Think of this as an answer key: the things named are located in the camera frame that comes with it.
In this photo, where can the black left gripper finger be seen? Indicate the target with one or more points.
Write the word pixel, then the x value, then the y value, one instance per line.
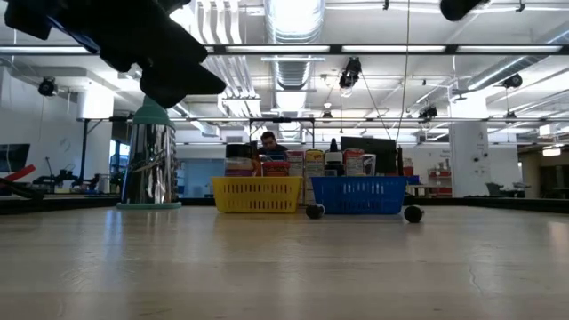
pixel 178 86
pixel 155 44

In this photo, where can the spice jar with purple label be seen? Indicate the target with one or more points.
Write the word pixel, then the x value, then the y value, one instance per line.
pixel 238 160

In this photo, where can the orange taco seasoning packet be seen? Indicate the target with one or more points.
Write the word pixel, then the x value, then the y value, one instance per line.
pixel 256 160

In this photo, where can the blue mini cereal box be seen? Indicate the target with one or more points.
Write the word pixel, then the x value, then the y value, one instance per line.
pixel 278 156

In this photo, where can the red-lidded smoked paprika tin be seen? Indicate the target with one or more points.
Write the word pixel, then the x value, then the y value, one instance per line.
pixel 275 169

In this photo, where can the pink mini cereal box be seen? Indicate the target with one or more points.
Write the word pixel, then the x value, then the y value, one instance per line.
pixel 295 163

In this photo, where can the yellow mini cereal box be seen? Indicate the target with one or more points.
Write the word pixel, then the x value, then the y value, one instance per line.
pixel 314 163

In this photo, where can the red mini cereal box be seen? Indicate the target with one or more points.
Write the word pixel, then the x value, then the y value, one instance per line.
pixel 353 162

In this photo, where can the small black ball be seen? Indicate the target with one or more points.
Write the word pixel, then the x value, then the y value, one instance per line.
pixel 413 214

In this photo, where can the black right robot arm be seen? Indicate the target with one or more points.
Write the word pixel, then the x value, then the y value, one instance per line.
pixel 460 8

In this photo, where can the person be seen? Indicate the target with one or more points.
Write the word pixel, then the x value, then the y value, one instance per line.
pixel 269 140

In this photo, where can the yellow plastic basket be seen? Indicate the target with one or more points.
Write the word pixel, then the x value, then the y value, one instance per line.
pixel 258 195

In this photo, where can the blue plastic basket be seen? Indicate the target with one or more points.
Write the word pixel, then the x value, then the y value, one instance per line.
pixel 360 195

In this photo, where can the black background monitor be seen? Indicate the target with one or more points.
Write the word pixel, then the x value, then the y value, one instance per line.
pixel 382 153

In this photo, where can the white cylindrical column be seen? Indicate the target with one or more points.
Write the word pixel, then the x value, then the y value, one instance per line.
pixel 469 153

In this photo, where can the silver ventilation duct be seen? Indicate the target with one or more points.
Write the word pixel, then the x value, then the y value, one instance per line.
pixel 295 20

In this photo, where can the dark wall monitor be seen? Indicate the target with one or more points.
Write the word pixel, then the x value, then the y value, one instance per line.
pixel 13 157

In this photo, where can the black aluminium table frame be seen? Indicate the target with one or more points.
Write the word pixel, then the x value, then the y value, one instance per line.
pixel 511 204

